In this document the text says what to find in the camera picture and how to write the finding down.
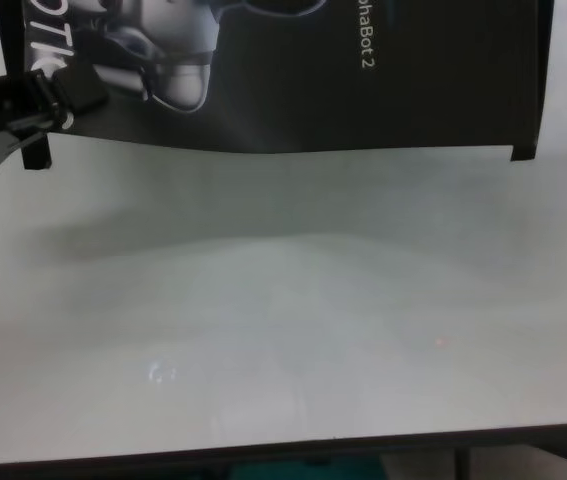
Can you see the black robot print poster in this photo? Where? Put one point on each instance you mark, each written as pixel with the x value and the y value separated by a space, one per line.
pixel 313 75

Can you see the black tape strip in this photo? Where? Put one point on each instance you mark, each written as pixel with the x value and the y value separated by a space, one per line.
pixel 37 155
pixel 523 154

